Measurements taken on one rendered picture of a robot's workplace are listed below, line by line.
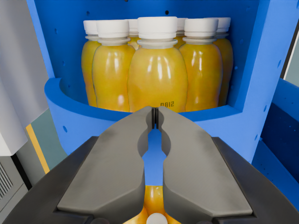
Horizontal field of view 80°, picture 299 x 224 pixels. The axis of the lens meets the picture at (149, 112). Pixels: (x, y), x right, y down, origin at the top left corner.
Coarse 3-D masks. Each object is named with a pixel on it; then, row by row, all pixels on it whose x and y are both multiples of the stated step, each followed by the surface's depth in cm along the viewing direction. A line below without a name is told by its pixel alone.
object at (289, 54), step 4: (296, 28) 105; (296, 32) 106; (296, 36) 107; (292, 40) 109; (296, 40) 109; (292, 44) 110; (292, 48) 111; (288, 52) 112; (292, 52) 112; (288, 56) 113; (288, 60) 114; (284, 64) 115; (288, 64) 115; (284, 68) 116; (284, 72) 118; (280, 76) 119; (284, 76) 119
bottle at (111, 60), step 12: (108, 48) 21; (120, 48) 21; (132, 48) 22; (96, 60) 22; (108, 60) 21; (120, 60) 21; (96, 72) 22; (108, 72) 21; (120, 72) 21; (96, 84) 23; (108, 84) 22; (120, 84) 22; (96, 96) 24; (108, 96) 23; (120, 96) 22; (108, 108) 23; (120, 108) 23
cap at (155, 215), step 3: (153, 213) 34; (156, 213) 34; (159, 213) 34; (150, 216) 34; (153, 216) 34; (156, 216) 34; (159, 216) 34; (162, 216) 33; (147, 219) 33; (150, 219) 33; (153, 219) 33; (156, 219) 33; (159, 219) 33; (162, 219) 33; (165, 219) 33; (147, 222) 33; (150, 222) 33; (153, 222) 33; (156, 222) 33; (159, 222) 33; (162, 222) 33; (165, 222) 33
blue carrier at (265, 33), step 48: (48, 0) 22; (96, 0) 30; (144, 0) 33; (192, 0) 31; (240, 0) 26; (288, 0) 11; (48, 48) 22; (240, 48) 28; (288, 48) 15; (48, 96) 18; (240, 96) 14; (240, 144) 16
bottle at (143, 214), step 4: (144, 208) 39; (140, 212) 37; (144, 212) 38; (136, 216) 37; (140, 216) 37; (144, 216) 38; (148, 216) 40; (128, 220) 36; (132, 220) 36; (136, 220) 36; (140, 220) 37; (144, 220) 38
